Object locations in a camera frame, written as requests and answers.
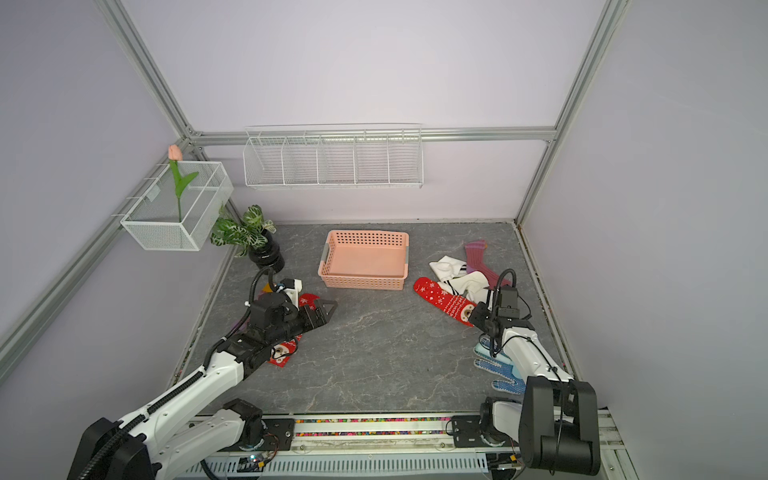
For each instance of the white mesh wall box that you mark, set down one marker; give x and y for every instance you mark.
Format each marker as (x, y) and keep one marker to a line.
(152, 220)

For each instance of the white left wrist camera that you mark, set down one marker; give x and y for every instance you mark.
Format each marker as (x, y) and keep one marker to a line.
(292, 288)

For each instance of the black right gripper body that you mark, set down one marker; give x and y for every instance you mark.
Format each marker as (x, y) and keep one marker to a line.
(482, 317)

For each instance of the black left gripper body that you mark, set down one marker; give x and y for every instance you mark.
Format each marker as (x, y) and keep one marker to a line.
(293, 325)

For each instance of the red christmas sock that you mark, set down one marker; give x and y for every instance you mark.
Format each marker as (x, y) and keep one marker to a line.
(455, 306)
(283, 352)

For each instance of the purple striped sock right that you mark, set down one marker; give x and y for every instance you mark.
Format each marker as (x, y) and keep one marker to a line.
(474, 252)

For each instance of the potted green plant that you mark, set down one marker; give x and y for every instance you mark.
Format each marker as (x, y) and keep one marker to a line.
(253, 234)

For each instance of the white wire wall shelf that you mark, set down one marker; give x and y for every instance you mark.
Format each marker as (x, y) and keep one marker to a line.
(334, 156)

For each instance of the white sock black stripes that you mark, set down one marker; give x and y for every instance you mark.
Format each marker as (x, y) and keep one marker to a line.
(473, 287)

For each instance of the pink plastic basket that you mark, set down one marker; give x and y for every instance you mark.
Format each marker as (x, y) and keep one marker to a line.
(365, 259)

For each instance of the pink artificial tulip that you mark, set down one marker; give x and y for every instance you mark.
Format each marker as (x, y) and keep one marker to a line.
(181, 181)

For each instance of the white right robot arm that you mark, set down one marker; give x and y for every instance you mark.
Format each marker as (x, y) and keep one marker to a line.
(555, 423)

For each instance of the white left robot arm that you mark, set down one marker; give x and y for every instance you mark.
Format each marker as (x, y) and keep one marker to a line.
(180, 396)

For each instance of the plain white sock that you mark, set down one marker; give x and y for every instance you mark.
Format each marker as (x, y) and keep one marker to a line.
(448, 268)

